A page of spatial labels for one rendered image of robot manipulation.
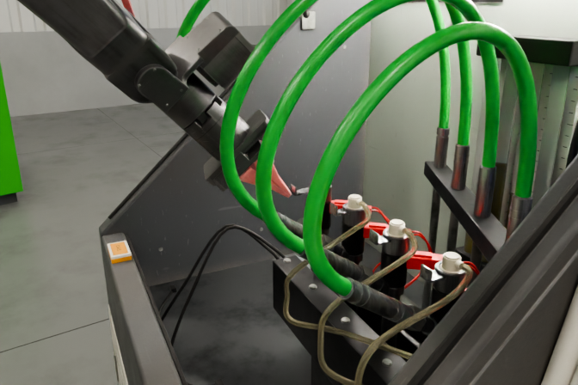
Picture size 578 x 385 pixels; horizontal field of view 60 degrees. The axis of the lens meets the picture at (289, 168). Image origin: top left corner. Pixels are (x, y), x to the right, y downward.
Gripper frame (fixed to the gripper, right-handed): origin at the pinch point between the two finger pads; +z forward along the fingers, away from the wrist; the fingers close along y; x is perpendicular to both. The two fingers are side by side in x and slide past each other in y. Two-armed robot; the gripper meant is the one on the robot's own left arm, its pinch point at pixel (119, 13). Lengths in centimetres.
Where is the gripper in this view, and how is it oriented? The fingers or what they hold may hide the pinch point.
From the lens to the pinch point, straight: 74.7
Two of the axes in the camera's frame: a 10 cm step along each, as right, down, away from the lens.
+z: 6.7, 7.4, -0.3
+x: -7.3, 6.6, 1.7
